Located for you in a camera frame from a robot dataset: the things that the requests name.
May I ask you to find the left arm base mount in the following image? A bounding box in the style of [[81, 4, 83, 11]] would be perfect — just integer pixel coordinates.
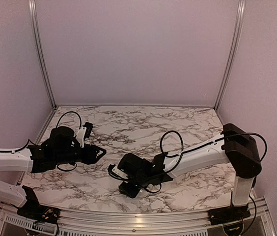
[[17, 205, 60, 224]]

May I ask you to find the left aluminium frame post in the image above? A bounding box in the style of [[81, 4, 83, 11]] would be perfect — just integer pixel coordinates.
[[28, 0, 57, 110]]

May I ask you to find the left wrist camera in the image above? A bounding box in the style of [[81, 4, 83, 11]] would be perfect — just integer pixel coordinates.
[[76, 122, 93, 148]]

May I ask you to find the right aluminium frame post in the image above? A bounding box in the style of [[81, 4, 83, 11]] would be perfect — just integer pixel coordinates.
[[214, 0, 246, 113]]

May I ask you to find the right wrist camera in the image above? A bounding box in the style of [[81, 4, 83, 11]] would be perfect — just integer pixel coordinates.
[[108, 164, 128, 179]]

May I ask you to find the aluminium frame post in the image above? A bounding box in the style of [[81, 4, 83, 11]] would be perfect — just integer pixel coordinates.
[[28, 0, 57, 110], [214, 0, 246, 113]]

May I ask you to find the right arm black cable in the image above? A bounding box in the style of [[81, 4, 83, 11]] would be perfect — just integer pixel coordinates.
[[108, 130, 268, 195]]

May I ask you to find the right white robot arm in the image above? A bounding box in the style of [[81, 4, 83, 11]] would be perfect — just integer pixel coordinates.
[[110, 123, 262, 220]]

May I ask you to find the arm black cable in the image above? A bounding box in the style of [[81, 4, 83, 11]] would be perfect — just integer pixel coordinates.
[[108, 130, 268, 195], [0, 111, 83, 173]]

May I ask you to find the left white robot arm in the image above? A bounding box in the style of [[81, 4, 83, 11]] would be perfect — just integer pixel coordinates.
[[0, 126, 107, 219]]

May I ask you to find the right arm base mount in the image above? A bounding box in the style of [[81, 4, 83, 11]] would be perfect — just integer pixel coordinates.
[[208, 205, 251, 225]]

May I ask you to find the front aluminium rail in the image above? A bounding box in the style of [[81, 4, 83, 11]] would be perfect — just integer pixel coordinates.
[[0, 198, 277, 236]]

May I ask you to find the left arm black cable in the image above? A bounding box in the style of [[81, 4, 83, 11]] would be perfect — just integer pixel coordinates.
[[0, 111, 83, 173]]

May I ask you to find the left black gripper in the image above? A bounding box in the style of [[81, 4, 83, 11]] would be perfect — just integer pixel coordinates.
[[55, 143, 107, 165]]

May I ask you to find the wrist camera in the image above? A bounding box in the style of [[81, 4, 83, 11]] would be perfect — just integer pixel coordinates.
[[108, 164, 128, 179], [76, 122, 93, 148]]

